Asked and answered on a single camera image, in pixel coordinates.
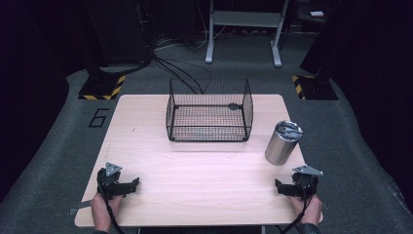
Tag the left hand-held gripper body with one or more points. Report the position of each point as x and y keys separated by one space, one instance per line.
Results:
x=110 y=180

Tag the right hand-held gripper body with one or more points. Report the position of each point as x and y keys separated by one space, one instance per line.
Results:
x=305 y=183

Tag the person's right hand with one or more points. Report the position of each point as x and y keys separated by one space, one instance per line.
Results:
x=308 y=211

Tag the person's left hand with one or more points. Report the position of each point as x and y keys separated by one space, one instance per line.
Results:
x=103 y=209

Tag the silver metal tumbler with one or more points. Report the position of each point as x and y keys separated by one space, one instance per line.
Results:
x=281 y=144

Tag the grey tape strip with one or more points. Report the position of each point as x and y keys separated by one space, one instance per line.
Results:
x=80 y=207

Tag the black yellow-striped stand base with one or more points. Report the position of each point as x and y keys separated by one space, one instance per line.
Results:
x=102 y=87
x=315 y=87

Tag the white metal stand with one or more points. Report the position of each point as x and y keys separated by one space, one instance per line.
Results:
x=245 y=19

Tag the small white box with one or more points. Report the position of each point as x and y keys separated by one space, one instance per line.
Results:
x=317 y=13

